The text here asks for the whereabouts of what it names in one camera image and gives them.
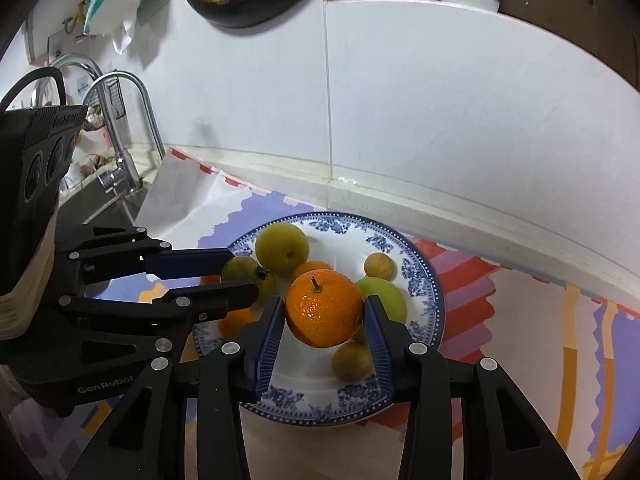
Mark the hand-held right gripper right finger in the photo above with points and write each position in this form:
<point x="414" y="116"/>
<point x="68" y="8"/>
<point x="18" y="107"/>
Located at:
<point x="380" y="350"/>

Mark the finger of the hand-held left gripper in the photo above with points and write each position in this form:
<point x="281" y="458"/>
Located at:
<point x="220" y="296"/>
<point x="195" y="261"/>

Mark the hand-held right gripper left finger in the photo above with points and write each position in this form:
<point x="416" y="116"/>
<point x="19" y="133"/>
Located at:
<point x="267" y="345"/>

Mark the deep orange orange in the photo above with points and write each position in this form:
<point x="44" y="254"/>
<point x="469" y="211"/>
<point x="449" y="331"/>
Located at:
<point x="235" y="322"/>

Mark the small tan round fruit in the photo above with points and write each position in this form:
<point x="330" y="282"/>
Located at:
<point x="380" y="266"/>
<point x="350" y="360"/>

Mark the small green fruit dark calyx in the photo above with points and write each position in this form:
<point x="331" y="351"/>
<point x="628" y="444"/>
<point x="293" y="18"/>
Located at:
<point x="245" y="267"/>

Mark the large green apple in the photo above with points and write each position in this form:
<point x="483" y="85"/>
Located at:
<point x="387" y="300"/>

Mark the orange with stem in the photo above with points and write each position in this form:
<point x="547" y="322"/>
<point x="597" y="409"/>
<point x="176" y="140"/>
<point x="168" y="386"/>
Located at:
<point x="325" y="315"/>

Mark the yellow-orange orange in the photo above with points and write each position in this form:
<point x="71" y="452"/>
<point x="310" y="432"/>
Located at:
<point x="312" y="267"/>

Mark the blue patterned white plate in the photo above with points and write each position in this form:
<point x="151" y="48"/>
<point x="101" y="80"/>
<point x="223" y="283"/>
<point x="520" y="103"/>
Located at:
<point x="340" y="255"/>

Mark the dark sink basin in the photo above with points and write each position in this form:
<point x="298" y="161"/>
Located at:
<point x="95" y="205"/>

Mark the chrome faucet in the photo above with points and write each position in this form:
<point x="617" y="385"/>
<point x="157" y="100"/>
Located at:
<point x="75" y="57"/>
<point x="145" y="105"/>

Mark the colourful printed tablecloth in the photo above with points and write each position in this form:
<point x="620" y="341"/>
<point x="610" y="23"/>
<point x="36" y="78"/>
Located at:
<point x="525" y="320"/>

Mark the green white tissue pack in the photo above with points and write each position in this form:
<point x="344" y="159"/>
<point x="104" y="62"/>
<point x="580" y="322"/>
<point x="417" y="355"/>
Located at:
<point x="120" y="0"/>

